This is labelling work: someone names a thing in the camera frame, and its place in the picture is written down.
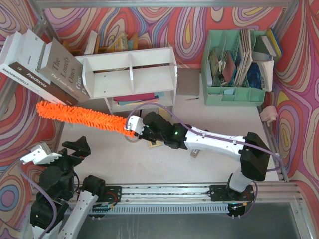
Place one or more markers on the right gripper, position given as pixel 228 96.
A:
pixel 143 132

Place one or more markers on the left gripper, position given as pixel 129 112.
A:
pixel 66 156

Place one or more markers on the masking tape roll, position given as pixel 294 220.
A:
pixel 132 139

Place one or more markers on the orange microfiber duster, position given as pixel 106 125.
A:
pixel 83 116

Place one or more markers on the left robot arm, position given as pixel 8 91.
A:
pixel 47 213

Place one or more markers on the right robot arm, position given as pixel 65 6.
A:
pixel 250 151

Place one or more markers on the white small bookshelf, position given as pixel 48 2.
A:
pixel 126 73

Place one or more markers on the blue beige calculator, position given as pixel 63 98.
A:
pixel 155 144

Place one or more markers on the yellow sticky note pad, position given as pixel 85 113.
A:
pixel 164 113

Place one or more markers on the stack of coloured paper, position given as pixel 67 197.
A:
pixel 137 98

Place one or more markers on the mint green desk organizer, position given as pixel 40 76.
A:
pixel 230 96

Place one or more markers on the grey Lonely Ones book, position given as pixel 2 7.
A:
pixel 63 69

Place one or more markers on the brown white Fredonia book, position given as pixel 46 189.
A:
pixel 20 58

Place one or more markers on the pink pig figurine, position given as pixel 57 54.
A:
pixel 268 115

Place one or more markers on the books in green organizer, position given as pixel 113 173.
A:
pixel 237 57

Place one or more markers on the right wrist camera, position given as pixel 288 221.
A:
pixel 135 124

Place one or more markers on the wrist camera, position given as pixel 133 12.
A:
pixel 135 124
pixel 40 155

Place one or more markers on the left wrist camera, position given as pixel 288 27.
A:
pixel 40 155

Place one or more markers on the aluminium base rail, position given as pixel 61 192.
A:
pixel 215 193

